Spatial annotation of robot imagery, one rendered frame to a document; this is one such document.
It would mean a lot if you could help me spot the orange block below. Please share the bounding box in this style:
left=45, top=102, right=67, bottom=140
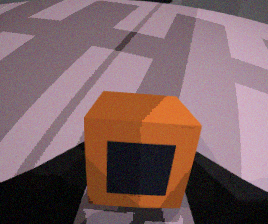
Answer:
left=83, top=91, right=202, bottom=209

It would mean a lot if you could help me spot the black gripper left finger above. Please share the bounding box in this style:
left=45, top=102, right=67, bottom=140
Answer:
left=0, top=141, right=86, bottom=224

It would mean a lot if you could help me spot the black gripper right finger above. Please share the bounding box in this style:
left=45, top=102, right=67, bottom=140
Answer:
left=185, top=152, right=268, bottom=224

